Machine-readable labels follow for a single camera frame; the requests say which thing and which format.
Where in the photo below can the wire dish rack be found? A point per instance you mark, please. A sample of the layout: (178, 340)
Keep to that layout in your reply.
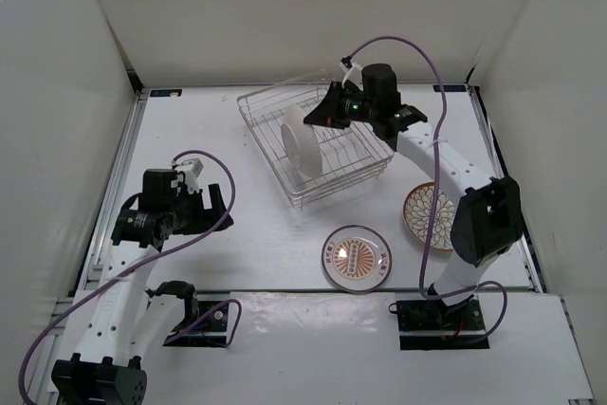
(349, 156)

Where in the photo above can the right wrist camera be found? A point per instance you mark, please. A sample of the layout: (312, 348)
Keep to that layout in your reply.
(348, 66)

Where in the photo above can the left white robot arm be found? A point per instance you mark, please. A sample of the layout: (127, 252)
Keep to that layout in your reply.
(129, 321)

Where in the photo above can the red sunburst printed plate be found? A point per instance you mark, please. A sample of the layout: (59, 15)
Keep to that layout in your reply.
(356, 259)

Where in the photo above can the blue label sticker right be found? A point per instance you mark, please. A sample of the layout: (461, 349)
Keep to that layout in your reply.
(450, 88)

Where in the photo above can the blue label sticker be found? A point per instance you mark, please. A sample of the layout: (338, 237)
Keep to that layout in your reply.
(165, 93)
(450, 88)

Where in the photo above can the left aluminium rail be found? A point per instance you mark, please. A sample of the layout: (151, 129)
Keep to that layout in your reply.
(37, 377)

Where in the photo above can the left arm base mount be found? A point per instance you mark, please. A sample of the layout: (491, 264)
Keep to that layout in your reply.
(215, 327)

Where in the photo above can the orange floral rim plate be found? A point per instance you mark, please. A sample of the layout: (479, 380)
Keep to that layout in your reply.
(416, 214)

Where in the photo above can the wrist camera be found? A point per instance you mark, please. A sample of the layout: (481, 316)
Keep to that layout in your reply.
(348, 66)
(188, 172)

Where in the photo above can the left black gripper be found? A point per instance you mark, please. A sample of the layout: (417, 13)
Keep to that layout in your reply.
(205, 216)

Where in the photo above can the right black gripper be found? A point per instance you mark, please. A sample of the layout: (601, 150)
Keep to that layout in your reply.
(327, 112)

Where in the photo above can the blue label sticker left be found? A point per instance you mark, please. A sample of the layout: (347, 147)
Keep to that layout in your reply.
(165, 93)

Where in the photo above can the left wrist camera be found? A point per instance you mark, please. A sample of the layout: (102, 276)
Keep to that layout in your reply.
(188, 172)

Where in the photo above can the white ribbed bowl plate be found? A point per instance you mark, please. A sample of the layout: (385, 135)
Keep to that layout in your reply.
(300, 143)

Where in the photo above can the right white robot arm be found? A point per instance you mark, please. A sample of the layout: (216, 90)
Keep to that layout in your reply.
(488, 216)

